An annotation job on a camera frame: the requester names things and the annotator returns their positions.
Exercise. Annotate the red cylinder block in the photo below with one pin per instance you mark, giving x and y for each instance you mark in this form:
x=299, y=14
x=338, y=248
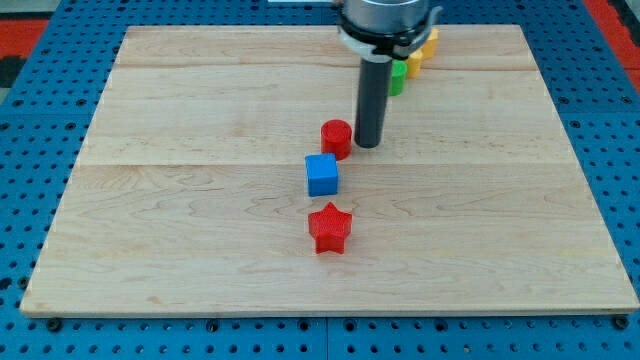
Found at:
x=336, y=138

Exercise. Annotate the yellow block far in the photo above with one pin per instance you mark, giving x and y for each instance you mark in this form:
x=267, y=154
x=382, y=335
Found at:
x=429, y=48

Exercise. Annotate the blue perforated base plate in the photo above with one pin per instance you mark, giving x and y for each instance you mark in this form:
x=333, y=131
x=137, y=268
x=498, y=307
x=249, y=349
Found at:
x=46, y=114

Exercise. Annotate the blue cube block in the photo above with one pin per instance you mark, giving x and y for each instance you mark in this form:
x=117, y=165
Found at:
x=322, y=174

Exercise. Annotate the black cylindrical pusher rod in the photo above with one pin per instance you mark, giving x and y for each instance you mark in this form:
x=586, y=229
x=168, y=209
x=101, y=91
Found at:
x=373, y=90

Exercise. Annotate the red star block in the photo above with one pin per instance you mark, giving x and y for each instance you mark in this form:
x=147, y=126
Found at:
x=330, y=228

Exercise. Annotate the yellow block near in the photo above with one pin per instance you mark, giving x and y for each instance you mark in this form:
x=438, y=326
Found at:
x=413, y=64

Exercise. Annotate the light wooden board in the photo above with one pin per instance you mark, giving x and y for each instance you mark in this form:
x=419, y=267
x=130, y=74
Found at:
x=189, y=199

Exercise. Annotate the yellow block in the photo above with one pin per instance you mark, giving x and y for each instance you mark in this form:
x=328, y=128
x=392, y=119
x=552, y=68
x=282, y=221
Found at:
x=413, y=64
x=429, y=48

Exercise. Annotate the green block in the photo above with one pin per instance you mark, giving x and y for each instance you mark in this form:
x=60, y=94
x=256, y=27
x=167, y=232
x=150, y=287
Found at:
x=398, y=77

